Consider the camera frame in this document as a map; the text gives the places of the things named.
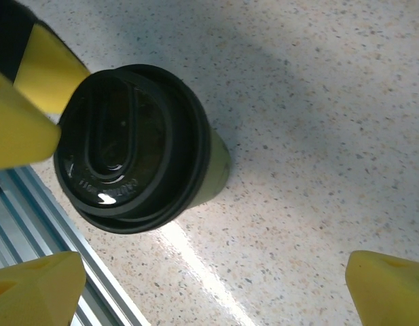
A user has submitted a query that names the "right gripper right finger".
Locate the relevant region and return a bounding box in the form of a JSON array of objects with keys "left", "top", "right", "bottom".
[{"left": 344, "top": 250, "right": 419, "bottom": 326}]

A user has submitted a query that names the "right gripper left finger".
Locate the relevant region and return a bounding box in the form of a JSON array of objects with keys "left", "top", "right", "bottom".
[{"left": 0, "top": 251, "right": 87, "bottom": 326}]

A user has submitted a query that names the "black plastic cup lid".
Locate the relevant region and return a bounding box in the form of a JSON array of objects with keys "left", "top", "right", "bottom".
[{"left": 54, "top": 63, "right": 210, "bottom": 234}]

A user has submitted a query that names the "green paper cup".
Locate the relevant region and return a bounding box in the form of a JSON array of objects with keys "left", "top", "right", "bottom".
[{"left": 180, "top": 127, "right": 232, "bottom": 218}]

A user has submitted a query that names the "aluminium mounting rail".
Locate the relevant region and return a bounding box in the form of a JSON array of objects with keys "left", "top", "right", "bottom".
[{"left": 0, "top": 166, "right": 152, "bottom": 326}]

